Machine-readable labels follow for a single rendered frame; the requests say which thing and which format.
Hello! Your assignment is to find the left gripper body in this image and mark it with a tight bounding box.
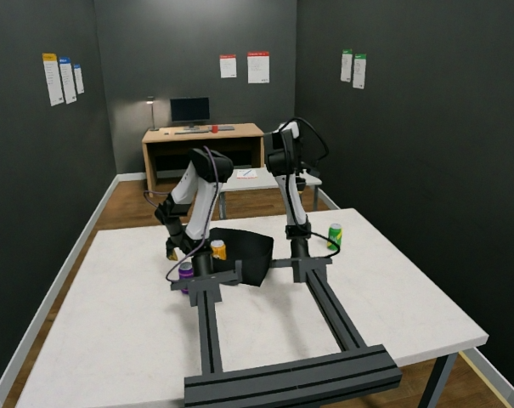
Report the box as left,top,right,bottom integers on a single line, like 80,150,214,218
166,228,184,260

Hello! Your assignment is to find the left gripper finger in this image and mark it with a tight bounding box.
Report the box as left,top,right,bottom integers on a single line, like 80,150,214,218
169,249,178,261

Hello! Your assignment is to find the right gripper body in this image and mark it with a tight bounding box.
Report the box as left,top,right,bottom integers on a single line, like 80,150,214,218
295,156,307,191

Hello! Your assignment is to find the purple drink can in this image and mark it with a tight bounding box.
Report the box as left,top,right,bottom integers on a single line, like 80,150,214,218
178,262,193,295

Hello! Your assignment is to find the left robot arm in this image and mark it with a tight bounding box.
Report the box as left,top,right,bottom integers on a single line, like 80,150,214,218
155,149,235,284

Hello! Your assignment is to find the black tote bag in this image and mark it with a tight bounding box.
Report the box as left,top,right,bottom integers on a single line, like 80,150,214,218
209,227,274,286

